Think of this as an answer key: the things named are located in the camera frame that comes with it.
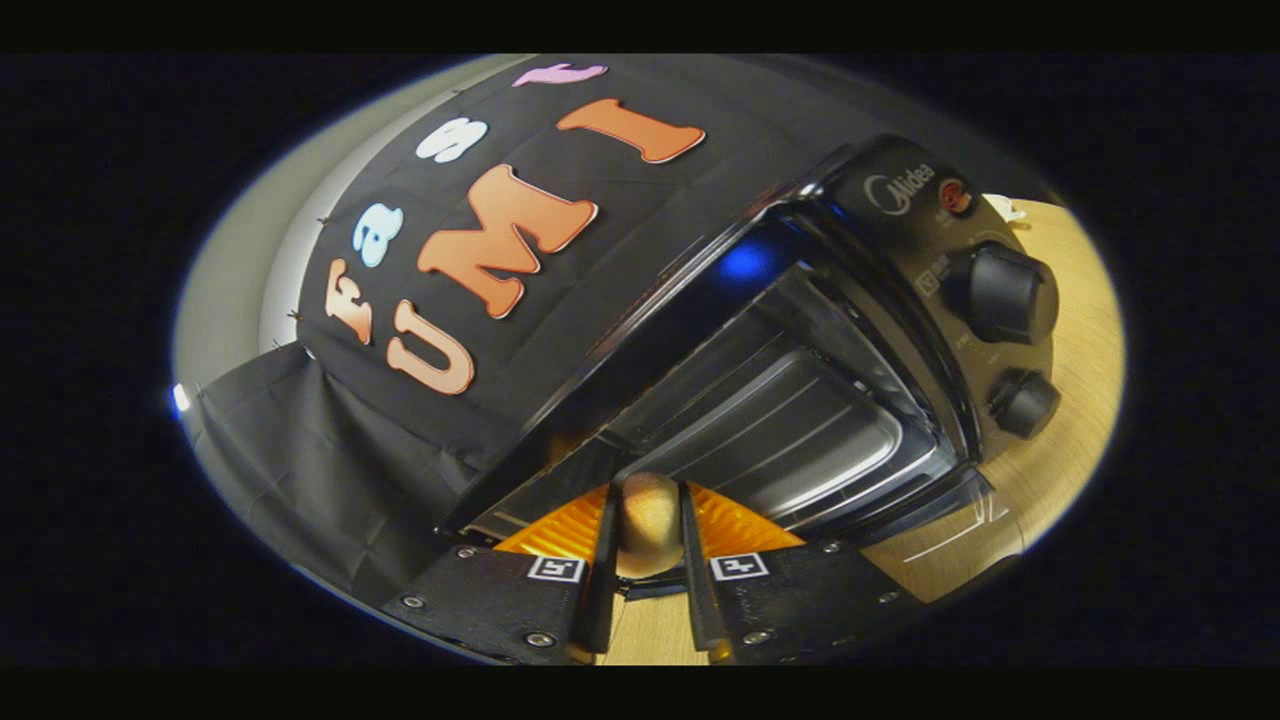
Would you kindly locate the metal oven tray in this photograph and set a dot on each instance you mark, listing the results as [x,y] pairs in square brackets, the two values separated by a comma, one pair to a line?
[790,440]

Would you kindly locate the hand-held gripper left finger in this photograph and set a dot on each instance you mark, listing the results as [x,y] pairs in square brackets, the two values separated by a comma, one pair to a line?
[598,580]

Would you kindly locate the black backdrop cloth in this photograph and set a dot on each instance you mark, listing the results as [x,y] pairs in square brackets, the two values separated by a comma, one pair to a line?
[330,450]

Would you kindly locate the brown donut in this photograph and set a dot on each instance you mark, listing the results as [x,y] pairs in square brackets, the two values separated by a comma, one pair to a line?
[648,525]

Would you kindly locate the black toaster oven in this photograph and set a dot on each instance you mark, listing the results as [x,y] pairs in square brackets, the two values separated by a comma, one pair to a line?
[900,260]

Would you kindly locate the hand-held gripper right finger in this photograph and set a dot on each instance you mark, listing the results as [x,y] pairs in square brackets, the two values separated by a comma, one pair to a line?
[698,580]

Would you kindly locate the white bread toaster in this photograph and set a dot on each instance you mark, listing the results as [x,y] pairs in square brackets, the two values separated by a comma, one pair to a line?
[1003,208]

